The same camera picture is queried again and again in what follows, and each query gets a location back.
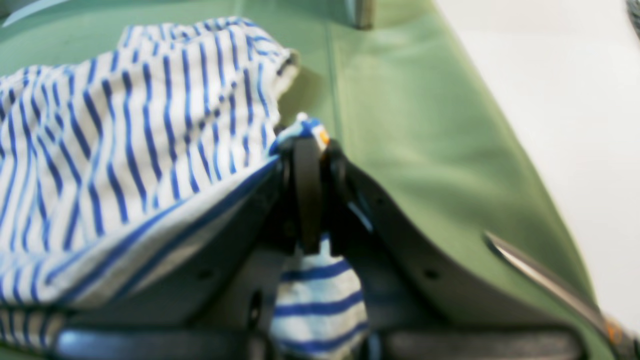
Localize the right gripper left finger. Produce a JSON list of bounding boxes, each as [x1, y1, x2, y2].
[[50, 137, 322, 360]]

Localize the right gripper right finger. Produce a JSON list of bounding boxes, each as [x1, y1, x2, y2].
[[325, 142, 583, 360]]

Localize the blue white striped t-shirt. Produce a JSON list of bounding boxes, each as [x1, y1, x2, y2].
[[0, 16, 371, 360]]

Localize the green table cloth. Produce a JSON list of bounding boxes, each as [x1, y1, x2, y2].
[[0, 0, 616, 360]]

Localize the orange handled scissors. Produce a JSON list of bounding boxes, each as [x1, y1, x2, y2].
[[483, 231, 639, 360]]

